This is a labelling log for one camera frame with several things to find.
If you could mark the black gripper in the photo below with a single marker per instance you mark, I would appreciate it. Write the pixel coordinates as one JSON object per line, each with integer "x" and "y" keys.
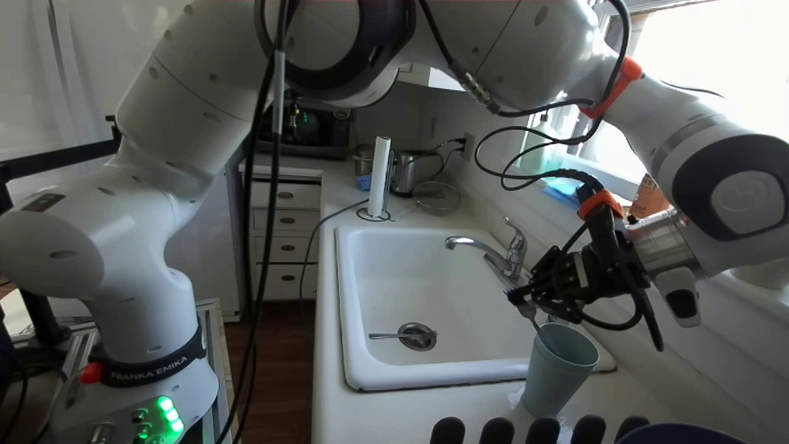
{"x": 605, "y": 268}

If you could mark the silver metal fork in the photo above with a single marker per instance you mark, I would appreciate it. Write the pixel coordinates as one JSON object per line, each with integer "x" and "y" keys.
{"x": 536, "y": 318}

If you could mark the light green plastic cup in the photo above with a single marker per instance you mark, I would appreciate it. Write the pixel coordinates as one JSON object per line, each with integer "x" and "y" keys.
{"x": 568, "y": 349}
{"x": 548, "y": 391}

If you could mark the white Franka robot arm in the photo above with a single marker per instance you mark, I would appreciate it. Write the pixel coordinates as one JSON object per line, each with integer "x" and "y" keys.
{"x": 165, "y": 107}

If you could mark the chrome sink faucet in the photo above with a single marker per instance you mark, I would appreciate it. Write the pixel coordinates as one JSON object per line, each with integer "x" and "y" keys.
{"x": 496, "y": 254}

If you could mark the blue cloth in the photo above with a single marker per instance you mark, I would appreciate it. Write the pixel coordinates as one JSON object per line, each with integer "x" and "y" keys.
{"x": 563, "y": 189}

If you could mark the white kitchen sink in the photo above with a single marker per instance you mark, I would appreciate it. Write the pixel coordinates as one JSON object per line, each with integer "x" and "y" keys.
{"x": 428, "y": 297}

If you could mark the metal sink drain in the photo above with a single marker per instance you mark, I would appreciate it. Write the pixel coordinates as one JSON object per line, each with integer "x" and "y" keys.
{"x": 419, "y": 335}

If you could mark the dark dish drying rack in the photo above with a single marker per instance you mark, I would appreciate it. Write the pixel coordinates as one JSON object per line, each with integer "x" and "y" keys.
{"x": 534, "y": 429}

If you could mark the metal cooking pot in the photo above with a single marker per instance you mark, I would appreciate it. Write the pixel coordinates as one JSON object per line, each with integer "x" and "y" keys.
{"x": 411, "y": 173}

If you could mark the white paper towel roll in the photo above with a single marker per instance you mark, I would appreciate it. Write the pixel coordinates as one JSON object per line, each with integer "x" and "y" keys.
{"x": 378, "y": 175}

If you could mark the white drawer cabinet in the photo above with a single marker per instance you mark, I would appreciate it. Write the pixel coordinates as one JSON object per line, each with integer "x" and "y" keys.
{"x": 285, "y": 238}

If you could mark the dark countertop appliance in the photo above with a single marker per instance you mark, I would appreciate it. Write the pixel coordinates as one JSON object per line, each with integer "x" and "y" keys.
{"x": 316, "y": 126}

